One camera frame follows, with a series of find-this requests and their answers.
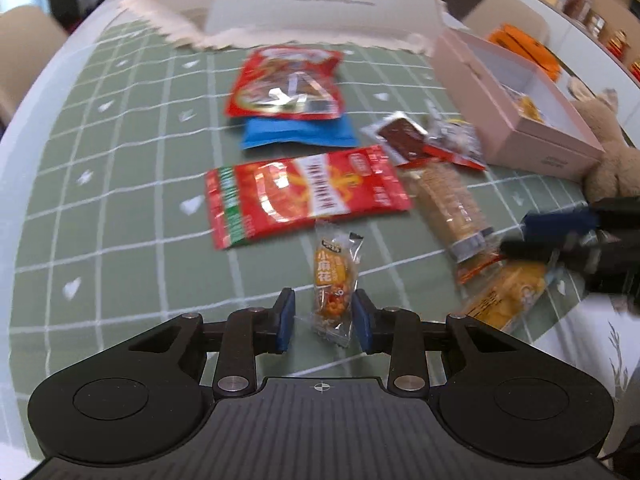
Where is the pink cardboard box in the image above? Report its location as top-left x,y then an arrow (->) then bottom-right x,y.
431,29 -> 606,181

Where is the blue snack bag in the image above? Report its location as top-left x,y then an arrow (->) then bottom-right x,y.
240,112 -> 358,151

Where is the cream printed tote bag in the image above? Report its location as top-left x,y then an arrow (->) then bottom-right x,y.
120,0 -> 446,53

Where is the small clear twist snack packet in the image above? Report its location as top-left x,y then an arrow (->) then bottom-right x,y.
309,217 -> 366,348

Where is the red foil snack bag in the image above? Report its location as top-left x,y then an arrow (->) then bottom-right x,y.
225,46 -> 346,121

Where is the orange bag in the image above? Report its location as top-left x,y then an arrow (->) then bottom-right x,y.
487,22 -> 561,81

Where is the green checked tablecloth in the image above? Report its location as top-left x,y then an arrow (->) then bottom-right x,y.
0,0 -> 606,461

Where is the red snack bag green edge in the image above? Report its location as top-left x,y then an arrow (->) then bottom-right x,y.
205,145 -> 413,251

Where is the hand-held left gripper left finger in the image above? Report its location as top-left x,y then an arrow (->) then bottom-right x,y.
127,287 -> 297,397

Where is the orange cracker packet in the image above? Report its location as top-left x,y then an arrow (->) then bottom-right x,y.
460,257 -> 551,333

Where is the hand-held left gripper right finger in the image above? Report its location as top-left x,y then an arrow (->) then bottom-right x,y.
351,289 -> 516,397

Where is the small red snack packet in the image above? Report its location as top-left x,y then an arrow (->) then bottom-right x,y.
422,117 -> 488,172

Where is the small yellow snack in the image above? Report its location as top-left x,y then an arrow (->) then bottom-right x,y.
515,94 -> 546,123

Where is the small dark red packet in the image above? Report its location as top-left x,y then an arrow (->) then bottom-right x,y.
360,111 -> 431,168

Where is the clear beige biscuit packet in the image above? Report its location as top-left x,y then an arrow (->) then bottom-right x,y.
407,165 -> 503,283

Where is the brown plush toy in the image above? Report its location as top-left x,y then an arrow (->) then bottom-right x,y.
567,77 -> 640,201

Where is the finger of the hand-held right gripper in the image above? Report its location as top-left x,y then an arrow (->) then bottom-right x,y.
500,236 -> 598,273
520,209 -> 601,239

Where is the shelf with jars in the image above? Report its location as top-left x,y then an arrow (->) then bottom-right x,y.
542,0 -> 640,81

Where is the beige chair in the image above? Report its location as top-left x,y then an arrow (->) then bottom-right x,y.
462,0 -> 551,46
0,5 -> 68,126

